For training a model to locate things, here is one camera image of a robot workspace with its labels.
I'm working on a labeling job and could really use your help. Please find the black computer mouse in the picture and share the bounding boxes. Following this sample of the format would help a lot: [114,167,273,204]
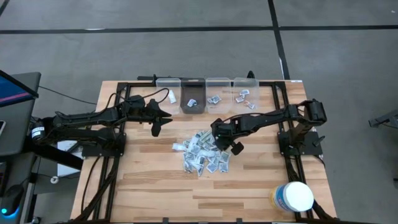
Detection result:
[0,183,25,217]

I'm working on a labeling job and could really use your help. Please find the white-lidded wipes canister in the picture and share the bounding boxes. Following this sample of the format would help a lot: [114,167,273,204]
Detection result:
[269,181,315,213]

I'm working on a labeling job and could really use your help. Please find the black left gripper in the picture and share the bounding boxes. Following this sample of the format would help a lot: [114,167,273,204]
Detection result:
[139,98,174,138]

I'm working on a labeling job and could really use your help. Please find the white box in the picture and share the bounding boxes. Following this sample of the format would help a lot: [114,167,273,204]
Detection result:
[57,138,84,178]

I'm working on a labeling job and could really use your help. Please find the dark grey desk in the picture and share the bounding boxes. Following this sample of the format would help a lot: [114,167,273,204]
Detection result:
[0,72,42,224]

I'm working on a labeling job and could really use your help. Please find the black floor cable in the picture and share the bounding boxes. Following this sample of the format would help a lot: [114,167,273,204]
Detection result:
[37,85,99,106]

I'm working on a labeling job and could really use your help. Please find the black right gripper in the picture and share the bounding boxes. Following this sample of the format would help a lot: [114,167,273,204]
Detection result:
[211,118,245,156]

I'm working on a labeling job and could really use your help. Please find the computer monitor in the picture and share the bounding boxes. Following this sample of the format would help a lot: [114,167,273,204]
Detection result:
[0,70,40,108]

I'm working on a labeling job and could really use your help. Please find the black metal beam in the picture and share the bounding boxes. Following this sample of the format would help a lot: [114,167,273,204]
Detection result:
[24,136,84,171]

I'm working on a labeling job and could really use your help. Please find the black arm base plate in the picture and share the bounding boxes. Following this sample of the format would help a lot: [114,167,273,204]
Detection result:
[277,130,323,156]
[81,132,127,158]

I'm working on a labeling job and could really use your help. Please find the clear plastic bin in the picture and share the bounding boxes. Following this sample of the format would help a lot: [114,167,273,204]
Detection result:
[233,77,260,114]
[205,77,233,114]
[155,77,182,115]

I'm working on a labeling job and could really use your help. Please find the dark grey plastic bin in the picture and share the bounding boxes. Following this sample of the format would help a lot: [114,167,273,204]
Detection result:
[180,77,206,114]

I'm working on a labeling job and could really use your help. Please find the grey metal stand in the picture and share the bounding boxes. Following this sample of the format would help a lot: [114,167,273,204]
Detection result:
[368,108,398,129]

